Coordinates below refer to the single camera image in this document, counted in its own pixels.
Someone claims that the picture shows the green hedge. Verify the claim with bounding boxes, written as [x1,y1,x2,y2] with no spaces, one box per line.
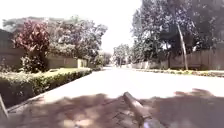
[0,67,93,108]

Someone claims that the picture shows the brown boundary wall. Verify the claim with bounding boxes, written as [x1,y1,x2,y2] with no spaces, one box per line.
[132,49,224,71]

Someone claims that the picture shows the distant trees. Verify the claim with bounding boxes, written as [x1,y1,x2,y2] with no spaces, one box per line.
[112,43,134,67]

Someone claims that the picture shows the grass verge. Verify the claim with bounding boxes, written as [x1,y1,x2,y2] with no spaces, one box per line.
[133,67,224,79]

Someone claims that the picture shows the brown brick wall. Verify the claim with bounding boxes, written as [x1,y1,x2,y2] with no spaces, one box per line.
[0,28,89,70]

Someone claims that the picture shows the brick path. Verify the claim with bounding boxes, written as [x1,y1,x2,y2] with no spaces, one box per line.
[5,76,143,128]

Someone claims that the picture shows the red-leaved tree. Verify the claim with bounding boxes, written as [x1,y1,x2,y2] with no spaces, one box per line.
[13,19,52,74]

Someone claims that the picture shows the row of tall trees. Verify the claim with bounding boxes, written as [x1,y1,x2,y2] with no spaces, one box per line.
[130,0,224,71]

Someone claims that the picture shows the row of leafy trees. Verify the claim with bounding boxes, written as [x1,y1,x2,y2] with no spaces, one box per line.
[2,15,113,69]

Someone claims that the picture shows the grey asphalt road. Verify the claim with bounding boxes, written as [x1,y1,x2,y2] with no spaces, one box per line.
[43,65,224,128]

